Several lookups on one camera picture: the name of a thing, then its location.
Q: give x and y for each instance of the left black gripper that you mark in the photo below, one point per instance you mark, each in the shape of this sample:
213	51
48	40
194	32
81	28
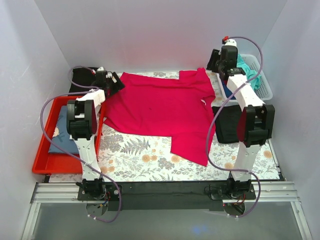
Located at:
115	81

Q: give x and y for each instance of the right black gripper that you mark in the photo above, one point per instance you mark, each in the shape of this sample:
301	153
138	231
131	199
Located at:
214	60

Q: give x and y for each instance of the red t shirt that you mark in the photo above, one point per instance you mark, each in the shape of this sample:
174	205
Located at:
176	108

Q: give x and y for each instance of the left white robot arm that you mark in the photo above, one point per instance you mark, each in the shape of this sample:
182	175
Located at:
92	181

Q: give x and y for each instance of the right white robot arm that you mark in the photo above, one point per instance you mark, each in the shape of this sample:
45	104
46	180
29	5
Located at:
238	183

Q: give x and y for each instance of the black cloth back left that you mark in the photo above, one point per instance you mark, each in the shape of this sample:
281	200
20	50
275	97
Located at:
81	76

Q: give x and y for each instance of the black cloth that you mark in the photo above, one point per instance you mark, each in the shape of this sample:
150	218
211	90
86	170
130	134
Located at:
81	76
225	125

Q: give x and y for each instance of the teal t shirt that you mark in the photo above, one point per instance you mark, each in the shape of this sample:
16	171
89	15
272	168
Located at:
250	73

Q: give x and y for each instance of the dark blue t shirt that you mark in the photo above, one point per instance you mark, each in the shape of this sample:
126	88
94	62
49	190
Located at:
231	93

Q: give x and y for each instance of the white plastic basket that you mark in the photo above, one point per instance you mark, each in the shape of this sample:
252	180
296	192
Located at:
264	92

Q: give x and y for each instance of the black cloth right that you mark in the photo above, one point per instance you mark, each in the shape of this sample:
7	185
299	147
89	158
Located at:
225	125

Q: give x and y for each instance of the floral patterned mat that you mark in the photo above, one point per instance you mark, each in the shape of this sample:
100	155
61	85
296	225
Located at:
135	158

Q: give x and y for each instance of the folded blue t shirt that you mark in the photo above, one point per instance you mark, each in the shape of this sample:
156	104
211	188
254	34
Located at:
60	136

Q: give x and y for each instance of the red plastic tray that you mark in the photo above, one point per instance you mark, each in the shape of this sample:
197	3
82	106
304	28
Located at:
50	158

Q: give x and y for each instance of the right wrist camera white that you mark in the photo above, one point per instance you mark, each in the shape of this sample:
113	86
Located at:
226	41

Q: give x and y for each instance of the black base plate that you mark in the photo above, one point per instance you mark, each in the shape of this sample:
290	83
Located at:
166	195

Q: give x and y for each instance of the aluminium frame rail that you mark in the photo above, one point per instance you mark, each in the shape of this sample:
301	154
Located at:
57	192

